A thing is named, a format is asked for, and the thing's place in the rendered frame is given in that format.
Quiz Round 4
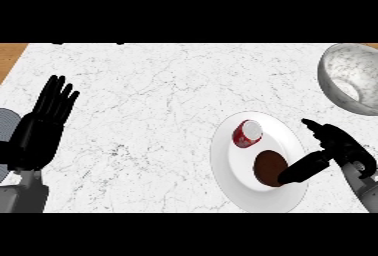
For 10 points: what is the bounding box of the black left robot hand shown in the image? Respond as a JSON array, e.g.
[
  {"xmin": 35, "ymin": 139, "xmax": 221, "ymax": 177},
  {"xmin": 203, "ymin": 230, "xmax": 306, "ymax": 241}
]
[{"xmin": 0, "ymin": 74, "xmax": 81, "ymax": 173}]

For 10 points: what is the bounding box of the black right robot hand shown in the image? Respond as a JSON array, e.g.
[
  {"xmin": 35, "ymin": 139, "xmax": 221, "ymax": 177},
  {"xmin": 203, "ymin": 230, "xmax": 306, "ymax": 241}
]
[{"xmin": 275, "ymin": 118, "xmax": 378, "ymax": 186}]

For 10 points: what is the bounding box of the brown chocolate cupcake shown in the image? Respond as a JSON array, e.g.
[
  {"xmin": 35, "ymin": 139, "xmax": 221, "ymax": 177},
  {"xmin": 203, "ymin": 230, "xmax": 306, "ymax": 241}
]
[{"xmin": 252, "ymin": 149, "xmax": 290, "ymax": 188}]

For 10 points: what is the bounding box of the grey marbled bowl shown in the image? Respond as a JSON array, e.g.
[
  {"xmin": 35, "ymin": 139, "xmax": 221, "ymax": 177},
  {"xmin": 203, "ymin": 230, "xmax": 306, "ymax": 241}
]
[{"xmin": 315, "ymin": 43, "xmax": 378, "ymax": 117}]

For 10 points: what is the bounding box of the white plate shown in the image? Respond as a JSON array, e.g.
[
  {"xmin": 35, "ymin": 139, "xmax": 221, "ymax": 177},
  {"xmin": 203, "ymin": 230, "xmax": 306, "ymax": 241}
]
[{"xmin": 209, "ymin": 110, "xmax": 309, "ymax": 214}]

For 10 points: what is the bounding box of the grey ribbed disc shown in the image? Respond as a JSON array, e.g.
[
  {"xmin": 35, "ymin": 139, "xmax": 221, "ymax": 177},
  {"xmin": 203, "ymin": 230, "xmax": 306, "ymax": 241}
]
[{"xmin": 0, "ymin": 107, "xmax": 23, "ymax": 183}]

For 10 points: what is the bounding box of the red can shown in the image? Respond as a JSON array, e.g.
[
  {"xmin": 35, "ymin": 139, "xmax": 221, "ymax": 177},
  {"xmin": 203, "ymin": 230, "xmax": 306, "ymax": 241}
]
[{"xmin": 230, "ymin": 119, "xmax": 265, "ymax": 150}]

